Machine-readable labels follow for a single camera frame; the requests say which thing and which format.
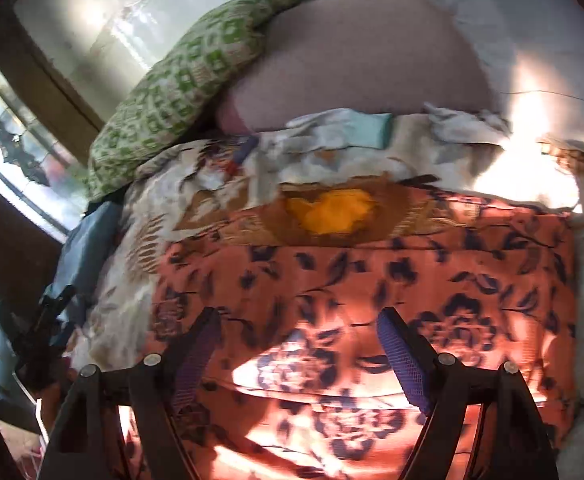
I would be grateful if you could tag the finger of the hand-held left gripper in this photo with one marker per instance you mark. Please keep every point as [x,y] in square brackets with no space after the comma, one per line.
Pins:
[54,310]

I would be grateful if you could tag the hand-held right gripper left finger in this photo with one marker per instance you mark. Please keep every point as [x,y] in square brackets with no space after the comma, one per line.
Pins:
[195,360]

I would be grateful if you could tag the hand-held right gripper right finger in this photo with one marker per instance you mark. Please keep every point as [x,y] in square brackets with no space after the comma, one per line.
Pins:
[404,360]

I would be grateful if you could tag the orange floral cloth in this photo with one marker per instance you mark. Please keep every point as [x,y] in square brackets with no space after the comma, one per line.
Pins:
[372,270]

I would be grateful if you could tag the blue cloth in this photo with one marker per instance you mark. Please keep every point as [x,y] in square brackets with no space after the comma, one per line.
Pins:
[89,245]

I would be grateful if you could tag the cream leaf print blanket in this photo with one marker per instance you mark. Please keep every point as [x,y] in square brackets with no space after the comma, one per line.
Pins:
[171,200]

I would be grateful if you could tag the brown and yellow cloth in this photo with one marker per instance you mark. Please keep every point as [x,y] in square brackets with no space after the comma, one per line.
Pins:
[332,215]

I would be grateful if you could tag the glass window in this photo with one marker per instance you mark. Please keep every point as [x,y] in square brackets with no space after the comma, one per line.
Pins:
[16,150]

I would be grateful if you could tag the white and teal cloth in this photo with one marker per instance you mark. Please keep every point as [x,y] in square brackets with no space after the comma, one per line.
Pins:
[372,130]

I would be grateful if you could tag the green patterned pillow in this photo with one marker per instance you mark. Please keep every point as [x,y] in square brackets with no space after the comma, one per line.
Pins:
[186,85]

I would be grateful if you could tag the mauve pillow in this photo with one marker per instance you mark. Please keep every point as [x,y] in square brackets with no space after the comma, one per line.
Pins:
[362,60]

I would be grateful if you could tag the grey frilled pillow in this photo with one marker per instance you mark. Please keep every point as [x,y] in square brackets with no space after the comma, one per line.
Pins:
[472,20]

